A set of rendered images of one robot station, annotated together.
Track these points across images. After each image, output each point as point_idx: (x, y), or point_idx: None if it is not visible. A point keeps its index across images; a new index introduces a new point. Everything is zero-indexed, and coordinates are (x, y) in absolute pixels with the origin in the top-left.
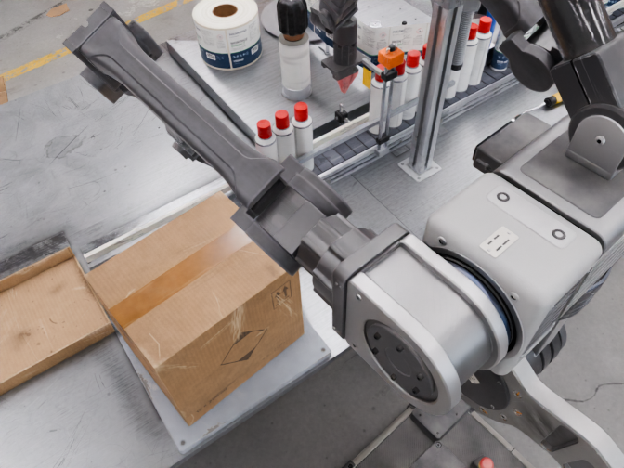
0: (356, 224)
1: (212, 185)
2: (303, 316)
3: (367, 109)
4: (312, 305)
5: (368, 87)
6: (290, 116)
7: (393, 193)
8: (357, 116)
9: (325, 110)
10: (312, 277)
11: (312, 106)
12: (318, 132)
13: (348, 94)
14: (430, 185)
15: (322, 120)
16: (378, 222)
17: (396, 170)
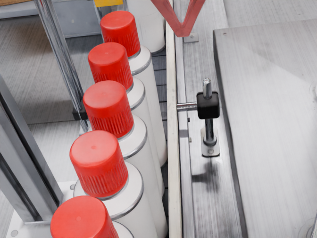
0: (45, 86)
1: (218, 2)
2: (3, 11)
3: (238, 197)
4: (11, 27)
5: (102, 4)
6: (275, 65)
7: (41, 143)
8: (234, 179)
9: (259, 111)
10: (33, 34)
11: (286, 99)
12: (222, 97)
13: (291, 168)
14: (1, 199)
15: (235, 97)
16: (23, 106)
17: (71, 174)
